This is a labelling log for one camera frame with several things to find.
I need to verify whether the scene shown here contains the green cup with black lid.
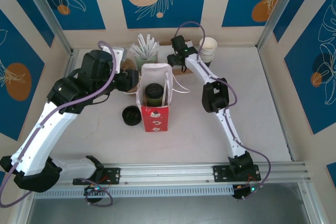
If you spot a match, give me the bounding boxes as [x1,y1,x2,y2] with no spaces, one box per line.
[144,82,165,107]

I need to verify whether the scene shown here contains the red and white paper bag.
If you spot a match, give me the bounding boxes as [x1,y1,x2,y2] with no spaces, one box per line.
[135,62,190,133]

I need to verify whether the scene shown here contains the white paper napkins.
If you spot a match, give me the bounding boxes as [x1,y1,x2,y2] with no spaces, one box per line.
[157,45,173,64]

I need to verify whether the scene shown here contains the stack of pulp cup carriers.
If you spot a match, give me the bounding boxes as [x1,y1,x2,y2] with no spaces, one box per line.
[121,57,140,97]

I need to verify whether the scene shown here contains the brown cardboard napkin box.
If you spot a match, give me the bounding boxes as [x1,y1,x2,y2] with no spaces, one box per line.
[159,39,194,76]

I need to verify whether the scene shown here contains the mint green holder cup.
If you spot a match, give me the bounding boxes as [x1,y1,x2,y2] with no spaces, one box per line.
[135,53,159,69]

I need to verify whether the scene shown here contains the stack of white paper cups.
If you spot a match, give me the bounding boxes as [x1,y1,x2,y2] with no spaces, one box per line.
[198,37,218,67]

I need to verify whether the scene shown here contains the stack of black cup lids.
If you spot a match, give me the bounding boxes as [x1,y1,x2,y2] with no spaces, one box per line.
[122,105,143,126]

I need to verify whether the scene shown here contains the grey metal plate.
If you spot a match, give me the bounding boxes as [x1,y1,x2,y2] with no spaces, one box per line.
[25,183,314,224]

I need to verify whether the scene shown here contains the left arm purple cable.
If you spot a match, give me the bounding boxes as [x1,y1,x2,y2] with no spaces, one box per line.
[0,40,118,208]

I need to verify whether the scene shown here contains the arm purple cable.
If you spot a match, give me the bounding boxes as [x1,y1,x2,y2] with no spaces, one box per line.
[0,40,118,208]
[174,21,271,201]

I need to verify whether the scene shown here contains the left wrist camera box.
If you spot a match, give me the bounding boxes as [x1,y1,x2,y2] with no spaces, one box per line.
[100,46,129,74]

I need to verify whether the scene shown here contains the aluminium side rail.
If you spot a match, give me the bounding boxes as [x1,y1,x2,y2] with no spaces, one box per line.
[62,49,80,83]

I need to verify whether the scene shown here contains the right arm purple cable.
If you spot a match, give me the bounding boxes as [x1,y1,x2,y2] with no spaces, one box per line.
[174,21,271,201]

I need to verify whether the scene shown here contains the aluminium frame post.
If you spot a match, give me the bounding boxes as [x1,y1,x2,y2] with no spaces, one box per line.
[18,0,80,56]
[256,0,300,50]
[7,191,36,224]
[298,182,326,224]

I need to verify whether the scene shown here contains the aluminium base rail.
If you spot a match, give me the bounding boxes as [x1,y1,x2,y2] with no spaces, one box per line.
[23,161,312,187]

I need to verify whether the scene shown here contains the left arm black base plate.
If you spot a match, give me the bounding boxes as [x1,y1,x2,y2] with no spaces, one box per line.
[72,167,121,186]

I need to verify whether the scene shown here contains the grey slotted cable duct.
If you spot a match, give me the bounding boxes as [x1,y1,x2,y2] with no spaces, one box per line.
[33,184,235,200]

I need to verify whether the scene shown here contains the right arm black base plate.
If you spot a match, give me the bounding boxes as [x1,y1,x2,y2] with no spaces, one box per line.
[213,164,262,183]

